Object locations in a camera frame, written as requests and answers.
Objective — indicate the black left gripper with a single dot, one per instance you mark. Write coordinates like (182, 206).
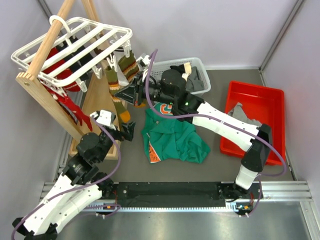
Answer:
(129, 130)

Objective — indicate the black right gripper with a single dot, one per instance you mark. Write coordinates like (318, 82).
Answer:
(130, 94)

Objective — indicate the olive orange striped sock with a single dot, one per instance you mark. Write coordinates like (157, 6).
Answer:
(113, 83)

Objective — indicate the grey sock with white stripes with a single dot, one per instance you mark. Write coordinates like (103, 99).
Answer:
(238, 113)

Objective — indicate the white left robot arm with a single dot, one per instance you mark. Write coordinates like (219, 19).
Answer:
(79, 184)

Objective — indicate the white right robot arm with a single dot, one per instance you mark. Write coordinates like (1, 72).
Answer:
(255, 141)

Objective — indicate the wooden hanger stand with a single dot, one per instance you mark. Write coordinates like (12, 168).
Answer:
(29, 58)

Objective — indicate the black socks on hanger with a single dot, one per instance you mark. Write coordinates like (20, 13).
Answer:
(79, 63)

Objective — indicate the white clip drying hanger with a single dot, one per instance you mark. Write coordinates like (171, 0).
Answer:
(99, 39)

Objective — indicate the red patterned socks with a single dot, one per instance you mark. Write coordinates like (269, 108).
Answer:
(63, 99)

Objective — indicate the white plastic laundry basket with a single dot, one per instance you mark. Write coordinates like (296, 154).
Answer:
(160, 66)

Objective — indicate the green jersey shirt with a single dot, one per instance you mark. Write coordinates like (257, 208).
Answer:
(165, 139)

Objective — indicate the black clothes in basket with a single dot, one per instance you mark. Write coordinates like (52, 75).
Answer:
(179, 68)

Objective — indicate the cream cloth strip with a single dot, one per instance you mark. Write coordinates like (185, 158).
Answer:
(187, 70)

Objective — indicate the grey cloth in basket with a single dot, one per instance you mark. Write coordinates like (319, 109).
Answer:
(194, 83)

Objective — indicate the red plastic bin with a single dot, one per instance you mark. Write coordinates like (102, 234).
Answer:
(261, 103)

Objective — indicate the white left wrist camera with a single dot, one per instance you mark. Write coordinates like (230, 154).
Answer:
(103, 117)

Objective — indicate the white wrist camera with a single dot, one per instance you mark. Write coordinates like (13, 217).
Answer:
(103, 117)
(144, 60)

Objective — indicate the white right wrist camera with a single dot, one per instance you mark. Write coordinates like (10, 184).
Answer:
(144, 60)

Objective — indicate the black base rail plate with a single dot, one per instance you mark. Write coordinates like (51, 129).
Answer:
(168, 194)

